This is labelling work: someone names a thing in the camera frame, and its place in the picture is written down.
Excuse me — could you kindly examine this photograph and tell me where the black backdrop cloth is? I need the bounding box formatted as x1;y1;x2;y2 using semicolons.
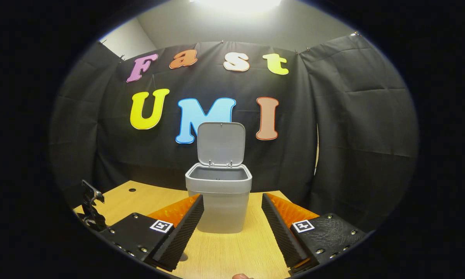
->
49;33;419;233

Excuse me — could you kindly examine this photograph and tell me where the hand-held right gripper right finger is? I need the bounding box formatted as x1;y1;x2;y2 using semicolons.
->
261;193;366;276

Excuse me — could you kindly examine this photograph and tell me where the white desktop garbage bin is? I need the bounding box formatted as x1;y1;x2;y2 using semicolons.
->
185;122;253;234

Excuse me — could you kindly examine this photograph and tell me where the wooden desktop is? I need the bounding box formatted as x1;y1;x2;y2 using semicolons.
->
73;180;320;279

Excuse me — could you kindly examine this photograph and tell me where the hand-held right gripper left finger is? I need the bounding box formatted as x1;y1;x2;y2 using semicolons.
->
100;194;205;272

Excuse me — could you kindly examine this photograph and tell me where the ceiling light panel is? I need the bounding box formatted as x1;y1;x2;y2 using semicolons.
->
189;0;283;12

